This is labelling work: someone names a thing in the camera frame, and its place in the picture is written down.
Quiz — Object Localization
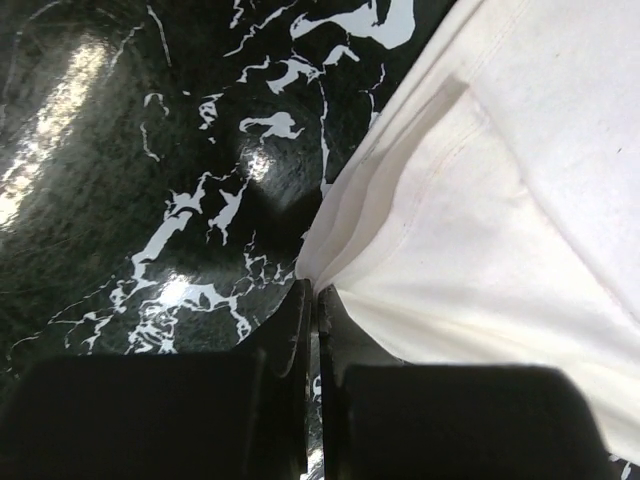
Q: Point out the cream white t shirt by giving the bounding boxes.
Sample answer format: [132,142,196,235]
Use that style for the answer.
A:
[296,1,639,462]

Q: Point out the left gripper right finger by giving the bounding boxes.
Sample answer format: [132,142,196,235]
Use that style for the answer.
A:
[316,288,613,479]

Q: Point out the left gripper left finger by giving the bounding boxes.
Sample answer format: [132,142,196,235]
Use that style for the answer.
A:
[1,281,311,479]

